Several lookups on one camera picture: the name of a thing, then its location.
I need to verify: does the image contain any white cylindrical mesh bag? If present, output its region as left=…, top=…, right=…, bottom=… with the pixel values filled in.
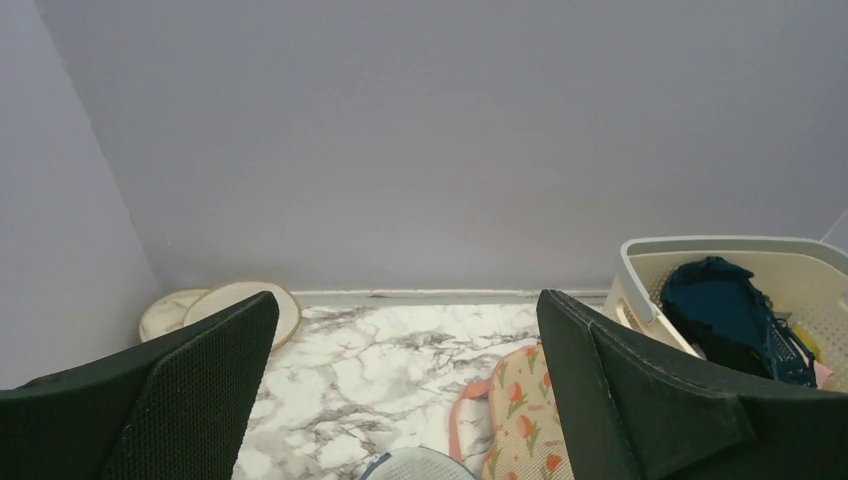
left=359, top=446, right=475, bottom=480

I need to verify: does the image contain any front round wooden coaster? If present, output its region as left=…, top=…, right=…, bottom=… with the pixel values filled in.
left=182, top=281, right=302, bottom=351

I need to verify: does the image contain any round wooden coaster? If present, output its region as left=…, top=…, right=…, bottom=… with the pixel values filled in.
left=182, top=281, right=302, bottom=351
left=138, top=288, right=209, bottom=343

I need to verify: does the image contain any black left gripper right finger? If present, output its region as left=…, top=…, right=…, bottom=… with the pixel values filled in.
left=536, top=290, right=847, bottom=479

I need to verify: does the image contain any cream plastic laundry basket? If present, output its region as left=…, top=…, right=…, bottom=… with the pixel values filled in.
left=603, top=236, right=847, bottom=393

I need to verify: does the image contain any pink garment in basket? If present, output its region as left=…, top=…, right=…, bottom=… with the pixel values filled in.
left=812, top=360, right=833, bottom=389

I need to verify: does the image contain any yellow garment in basket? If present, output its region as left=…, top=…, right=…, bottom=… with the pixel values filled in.
left=791, top=324, right=821, bottom=361

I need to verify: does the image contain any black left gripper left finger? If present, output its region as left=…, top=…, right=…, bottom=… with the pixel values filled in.
left=1, top=301, right=275, bottom=479

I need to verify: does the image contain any rear round wooden coaster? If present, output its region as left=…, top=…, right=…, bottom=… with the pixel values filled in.
left=138, top=288, right=209, bottom=343

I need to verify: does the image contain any floral mesh laundry bag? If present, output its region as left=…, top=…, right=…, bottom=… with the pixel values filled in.
left=448, top=343, right=574, bottom=480

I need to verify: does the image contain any dark blue garment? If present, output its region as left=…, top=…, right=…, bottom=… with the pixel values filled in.
left=660, top=256, right=817, bottom=388

